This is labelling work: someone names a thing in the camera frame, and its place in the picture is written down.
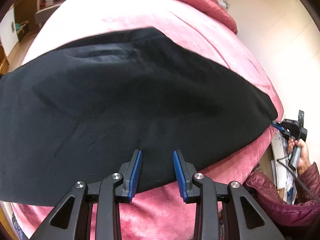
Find black pants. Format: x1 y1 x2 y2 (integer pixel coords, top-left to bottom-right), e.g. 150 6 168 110
1 28 278 206

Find white grey nightstand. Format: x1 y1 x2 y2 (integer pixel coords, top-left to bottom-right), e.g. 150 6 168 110
34 0 66 25

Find person's right hand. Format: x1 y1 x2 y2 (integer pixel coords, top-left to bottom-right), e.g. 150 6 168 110
287 138 311 176

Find white wooden cabinet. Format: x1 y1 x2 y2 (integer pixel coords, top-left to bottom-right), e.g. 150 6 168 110
1 0 39 56

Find black cable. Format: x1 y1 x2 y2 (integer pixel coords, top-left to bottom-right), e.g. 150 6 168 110
276 154 320 204

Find pink bed sheet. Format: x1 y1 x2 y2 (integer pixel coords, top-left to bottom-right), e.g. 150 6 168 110
3 0 283 239

